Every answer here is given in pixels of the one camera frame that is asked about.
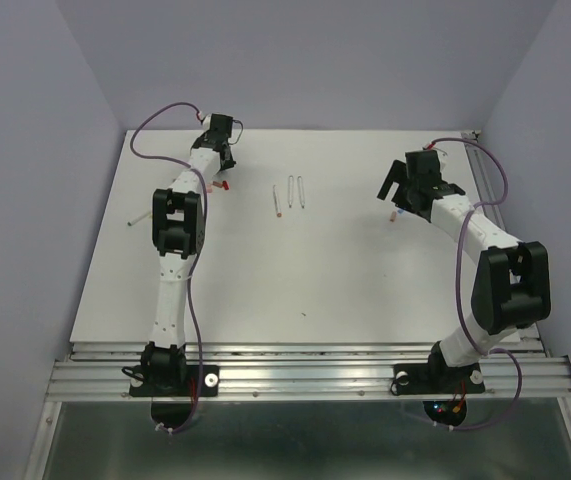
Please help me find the peach orange marker pen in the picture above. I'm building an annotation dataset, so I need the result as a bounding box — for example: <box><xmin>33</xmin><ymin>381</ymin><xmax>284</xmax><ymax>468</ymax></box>
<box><xmin>272</xmin><ymin>184</ymin><xmax>282</xmax><ymax>218</ymax></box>

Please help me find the blue marker pen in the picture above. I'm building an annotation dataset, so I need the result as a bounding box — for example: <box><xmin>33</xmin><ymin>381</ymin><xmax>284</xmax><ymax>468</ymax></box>
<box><xmin>287</xmin><ymin>175</ymin><xmax>295</xmax><ymax>209</ymax></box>

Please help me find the green marker pen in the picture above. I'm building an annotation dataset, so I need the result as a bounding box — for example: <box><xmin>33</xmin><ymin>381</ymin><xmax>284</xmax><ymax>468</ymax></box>
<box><xmin>297</xmin><ymin>175</ymin><xmax>306</xmax><ymax>209</ymax></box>

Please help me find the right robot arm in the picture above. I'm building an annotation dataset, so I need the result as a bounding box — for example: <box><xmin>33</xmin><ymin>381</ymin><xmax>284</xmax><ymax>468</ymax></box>
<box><xmin>378</xmin><ymin>149</ymin><xmax>551</xmax><ymax>390</ymax></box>

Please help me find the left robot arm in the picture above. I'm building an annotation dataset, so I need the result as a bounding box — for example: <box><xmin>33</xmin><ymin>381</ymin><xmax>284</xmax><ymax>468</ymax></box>
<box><xmin>140</xmin><ymin>113</ymin><xmax>235</xmax><ymax>394</ymax></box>

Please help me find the red marker pen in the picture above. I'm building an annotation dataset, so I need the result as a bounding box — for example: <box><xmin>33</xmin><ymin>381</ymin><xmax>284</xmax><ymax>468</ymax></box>
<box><xmin>213</xmin><ymin>181</ymin><xmax>229</xmax><ymax>190</ymax></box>

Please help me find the long white green-tip pen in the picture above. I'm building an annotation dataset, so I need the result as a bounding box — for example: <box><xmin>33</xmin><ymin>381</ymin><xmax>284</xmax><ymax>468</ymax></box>
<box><xmin>127</xmin><ymin>211</ymin><xmax>152</xmax><ymax>227</ymax></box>

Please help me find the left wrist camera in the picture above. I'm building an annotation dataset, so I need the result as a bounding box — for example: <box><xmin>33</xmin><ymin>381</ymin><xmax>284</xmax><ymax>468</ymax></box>
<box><xmin>197</xmin><ymin>112</ymin><xmax>212</xmax><ymax>131</ymax></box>

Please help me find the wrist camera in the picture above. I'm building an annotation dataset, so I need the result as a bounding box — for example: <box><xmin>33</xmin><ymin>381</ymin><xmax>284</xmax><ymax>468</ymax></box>
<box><xmin>423</xmin><ymin>143</ymin><xmax>448</xmax><ymax>169</ymax></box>
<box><xmin>197</xmin><ymin>112</ymin><xmax>212</xmax><ymax>131</ymax></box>

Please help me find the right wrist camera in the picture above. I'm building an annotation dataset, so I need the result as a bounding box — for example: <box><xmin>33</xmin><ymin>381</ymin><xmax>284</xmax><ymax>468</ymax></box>
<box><xmin>423</xmin><ymin>143</ymin><xmax>448</xmax><ymax>169</ymax></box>

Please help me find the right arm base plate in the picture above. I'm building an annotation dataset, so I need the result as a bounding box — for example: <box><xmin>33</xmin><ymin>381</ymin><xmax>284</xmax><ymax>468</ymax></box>
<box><xmin>390</xmin><ymin>363</ymin><xmax>485</xmax><ymax>396</ymax></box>

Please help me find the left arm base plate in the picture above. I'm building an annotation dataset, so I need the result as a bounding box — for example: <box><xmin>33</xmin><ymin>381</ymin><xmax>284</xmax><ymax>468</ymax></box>
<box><xmin>121</xmin><ymin>364</ymin><xmax>220</xmax><ymax>398</ymax></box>

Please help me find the aluminium front rail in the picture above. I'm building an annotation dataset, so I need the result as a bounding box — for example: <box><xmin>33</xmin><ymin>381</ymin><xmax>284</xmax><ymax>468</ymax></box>
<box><xmin>46</xmin><ymin>341</ymin><xmax>571</xmax><ymax>402</ymax></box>

